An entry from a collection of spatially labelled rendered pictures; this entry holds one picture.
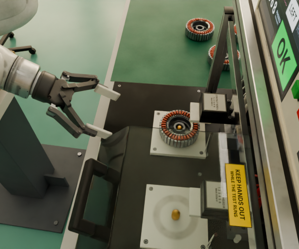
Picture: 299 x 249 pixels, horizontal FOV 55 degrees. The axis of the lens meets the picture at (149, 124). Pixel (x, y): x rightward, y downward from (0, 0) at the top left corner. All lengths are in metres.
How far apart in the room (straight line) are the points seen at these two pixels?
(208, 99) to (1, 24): 0.66
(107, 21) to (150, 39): 1.51
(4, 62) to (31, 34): 1.95
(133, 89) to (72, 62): 1.38
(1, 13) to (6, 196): 1.02
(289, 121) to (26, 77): 0.56
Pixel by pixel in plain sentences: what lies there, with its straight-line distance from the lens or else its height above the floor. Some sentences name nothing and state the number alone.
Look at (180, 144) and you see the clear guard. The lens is 0.46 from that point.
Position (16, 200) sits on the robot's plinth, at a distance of 1.70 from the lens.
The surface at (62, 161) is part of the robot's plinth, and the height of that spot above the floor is 0.02.
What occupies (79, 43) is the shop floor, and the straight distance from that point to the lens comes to 2.46.
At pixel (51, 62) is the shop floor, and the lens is 2.33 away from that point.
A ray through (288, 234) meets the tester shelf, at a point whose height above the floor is 1.12.
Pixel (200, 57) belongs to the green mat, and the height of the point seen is 0.75.
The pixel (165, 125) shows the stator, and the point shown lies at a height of 0.82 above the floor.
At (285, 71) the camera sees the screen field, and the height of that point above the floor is 1.16.
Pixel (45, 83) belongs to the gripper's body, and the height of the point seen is 0.96.
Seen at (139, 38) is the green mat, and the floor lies 0.75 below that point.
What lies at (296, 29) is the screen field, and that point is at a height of 1.22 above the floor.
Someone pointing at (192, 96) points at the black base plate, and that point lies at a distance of 0.93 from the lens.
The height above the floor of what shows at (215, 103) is 0.92.
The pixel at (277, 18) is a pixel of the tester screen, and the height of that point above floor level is 1.18.
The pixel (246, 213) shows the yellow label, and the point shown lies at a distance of 0.43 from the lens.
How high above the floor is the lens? 1.45
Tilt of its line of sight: 53 degrees down
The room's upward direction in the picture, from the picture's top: straight up
